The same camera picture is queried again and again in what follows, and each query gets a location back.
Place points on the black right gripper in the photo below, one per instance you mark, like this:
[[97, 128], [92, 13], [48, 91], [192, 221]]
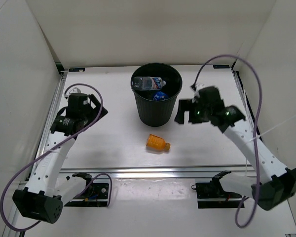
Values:
[[184, 105]]

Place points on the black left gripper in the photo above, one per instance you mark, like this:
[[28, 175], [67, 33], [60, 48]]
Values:
[[96, 103]]

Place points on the blue label water bottle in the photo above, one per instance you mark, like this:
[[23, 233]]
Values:
[[159, 96]]

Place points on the orange juice bottle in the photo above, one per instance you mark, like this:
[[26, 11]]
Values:
[[157, 144]]

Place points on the white orange label bottle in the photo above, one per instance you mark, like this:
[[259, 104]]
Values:
[[147, 83]]

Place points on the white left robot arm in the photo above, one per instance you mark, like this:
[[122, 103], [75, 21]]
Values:
[[42, 199]]

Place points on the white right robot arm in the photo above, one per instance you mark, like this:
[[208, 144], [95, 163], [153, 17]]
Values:
[[274, 182]]

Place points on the black plastic waste bin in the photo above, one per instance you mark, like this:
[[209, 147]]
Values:
[[157, 113]]

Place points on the aluminium left side rail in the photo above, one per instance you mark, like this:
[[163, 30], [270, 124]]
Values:
[[62, 72]]

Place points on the aluminium front table rail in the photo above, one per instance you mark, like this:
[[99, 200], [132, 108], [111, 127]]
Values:
[[205, 172]]

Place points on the aluminium right side rail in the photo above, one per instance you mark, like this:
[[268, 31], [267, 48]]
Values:
[[244, 98]]

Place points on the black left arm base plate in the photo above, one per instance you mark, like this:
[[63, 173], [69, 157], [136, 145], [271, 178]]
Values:
[[99, 197]]

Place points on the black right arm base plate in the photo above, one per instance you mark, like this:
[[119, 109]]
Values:
[[209, 198]]

